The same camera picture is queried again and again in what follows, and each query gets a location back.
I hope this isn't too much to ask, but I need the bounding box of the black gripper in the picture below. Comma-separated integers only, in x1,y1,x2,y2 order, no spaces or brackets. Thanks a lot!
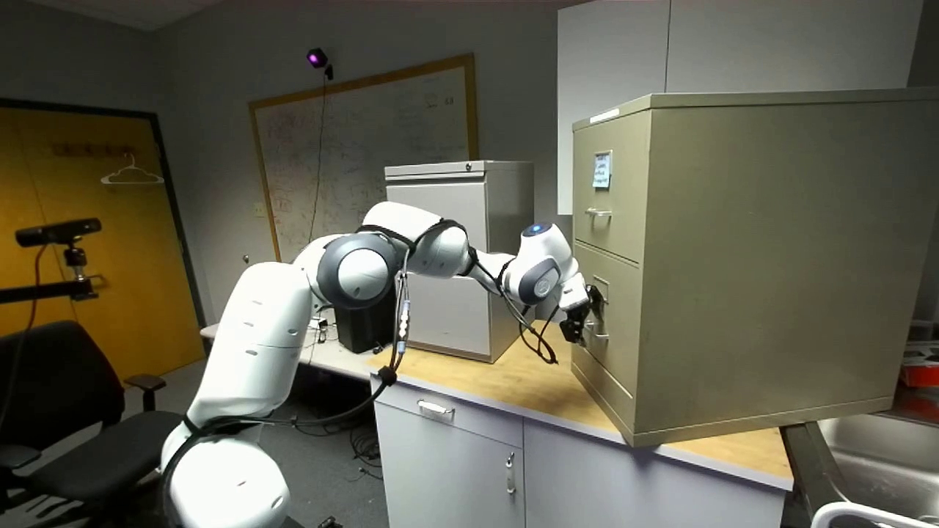
557,282,611,347

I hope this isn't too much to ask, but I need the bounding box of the beige plain file drawer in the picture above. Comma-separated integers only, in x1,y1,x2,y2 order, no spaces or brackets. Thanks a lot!
570,238,646,441

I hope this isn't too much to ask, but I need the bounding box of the beige labelled file drawer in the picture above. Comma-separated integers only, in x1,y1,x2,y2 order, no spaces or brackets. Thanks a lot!
570,108,653,263

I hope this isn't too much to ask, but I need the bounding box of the white drawer label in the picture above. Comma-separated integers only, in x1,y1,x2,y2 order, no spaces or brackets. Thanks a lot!
589,146,615,194

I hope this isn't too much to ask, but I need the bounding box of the beige metal file cabinet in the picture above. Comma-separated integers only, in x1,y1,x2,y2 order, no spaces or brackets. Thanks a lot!
570,86,939,451

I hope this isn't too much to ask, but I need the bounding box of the grey metal file cabinet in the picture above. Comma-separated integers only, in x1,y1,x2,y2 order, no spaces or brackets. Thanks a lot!
381,159,538,366

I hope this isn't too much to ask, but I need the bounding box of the lavender wood topped counter cabinet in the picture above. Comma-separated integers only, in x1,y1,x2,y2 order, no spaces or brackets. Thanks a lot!
199,318,796,528

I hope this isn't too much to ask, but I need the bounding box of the wood framed whiteboard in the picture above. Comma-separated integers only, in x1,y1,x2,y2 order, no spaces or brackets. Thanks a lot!
247,49,480,272

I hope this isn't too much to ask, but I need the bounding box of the steel sink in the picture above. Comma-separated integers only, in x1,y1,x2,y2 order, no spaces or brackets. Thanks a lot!
815,409,939,526

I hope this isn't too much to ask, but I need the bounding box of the red container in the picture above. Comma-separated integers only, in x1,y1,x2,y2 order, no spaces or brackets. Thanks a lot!
894,350,939,426

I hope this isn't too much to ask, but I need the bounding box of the white clothes hanger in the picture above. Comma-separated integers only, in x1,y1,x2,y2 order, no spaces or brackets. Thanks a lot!
96,155,168,191

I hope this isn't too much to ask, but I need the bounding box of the orange door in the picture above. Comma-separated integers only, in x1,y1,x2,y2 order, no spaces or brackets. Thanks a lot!
0,98,209,388

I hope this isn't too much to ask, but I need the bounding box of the black office chair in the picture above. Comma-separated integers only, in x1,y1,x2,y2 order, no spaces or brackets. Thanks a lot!
0,321,191,528

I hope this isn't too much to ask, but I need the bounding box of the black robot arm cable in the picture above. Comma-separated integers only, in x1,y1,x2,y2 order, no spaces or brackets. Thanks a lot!
372,268,416,391

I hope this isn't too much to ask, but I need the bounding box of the white wall cabinet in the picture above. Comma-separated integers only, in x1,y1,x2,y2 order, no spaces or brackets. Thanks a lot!
555,0,926,219

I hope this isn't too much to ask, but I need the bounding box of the thin camera cable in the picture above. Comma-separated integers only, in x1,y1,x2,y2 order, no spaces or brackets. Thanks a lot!
295,77,332,257

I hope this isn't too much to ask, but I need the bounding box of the white wire rack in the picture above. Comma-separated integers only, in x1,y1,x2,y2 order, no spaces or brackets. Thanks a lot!
806,497,939,528

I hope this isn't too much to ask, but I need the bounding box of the purple lit camera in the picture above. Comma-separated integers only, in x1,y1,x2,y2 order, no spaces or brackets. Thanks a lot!
303,43,338,83

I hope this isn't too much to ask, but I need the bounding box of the black camera on stand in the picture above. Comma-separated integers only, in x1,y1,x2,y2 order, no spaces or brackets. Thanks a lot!
0,213,111,307

